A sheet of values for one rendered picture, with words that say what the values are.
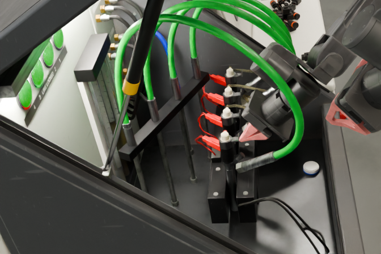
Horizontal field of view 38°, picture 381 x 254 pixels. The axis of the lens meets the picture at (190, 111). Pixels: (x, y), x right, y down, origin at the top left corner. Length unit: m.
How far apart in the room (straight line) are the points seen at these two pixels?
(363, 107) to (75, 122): 0.58
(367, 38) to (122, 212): 0.41
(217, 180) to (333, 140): 0.31
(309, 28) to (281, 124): 0.72
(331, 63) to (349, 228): 0.35
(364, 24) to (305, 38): 1.04
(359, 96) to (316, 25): 1.02
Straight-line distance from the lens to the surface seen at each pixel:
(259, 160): 1.03
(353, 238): 1.16
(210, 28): 0.90
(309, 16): 1.83
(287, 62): 1.01
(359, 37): 0.67
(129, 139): 1.17
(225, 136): 1.14
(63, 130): 1.05
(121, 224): 0.83
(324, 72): 1.01
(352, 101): 0.76
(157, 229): 0.83
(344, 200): 1.23
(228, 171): 1.20
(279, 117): 1.05
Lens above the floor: 1.83
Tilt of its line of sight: 36 degrees down
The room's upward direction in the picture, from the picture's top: 10 degrees counter-clockwise
